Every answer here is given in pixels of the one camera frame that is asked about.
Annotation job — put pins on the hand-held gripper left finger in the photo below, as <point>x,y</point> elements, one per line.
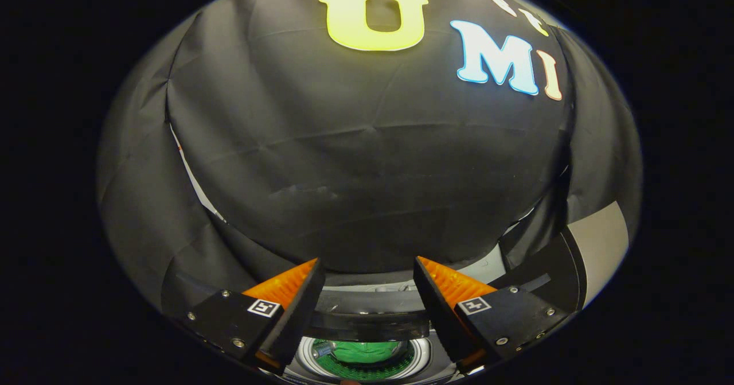
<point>298,313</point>

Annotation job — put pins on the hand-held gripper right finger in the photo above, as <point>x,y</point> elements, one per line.
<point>438,310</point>

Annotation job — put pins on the grey washing machine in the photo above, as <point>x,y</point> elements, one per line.
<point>307,357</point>

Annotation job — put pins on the dark washing machine lid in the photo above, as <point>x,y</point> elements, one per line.
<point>373,325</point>

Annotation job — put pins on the green polo shirt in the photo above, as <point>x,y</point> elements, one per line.
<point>367,352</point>

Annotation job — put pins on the silver cabinet with dark top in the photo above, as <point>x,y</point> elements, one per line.
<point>596,241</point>

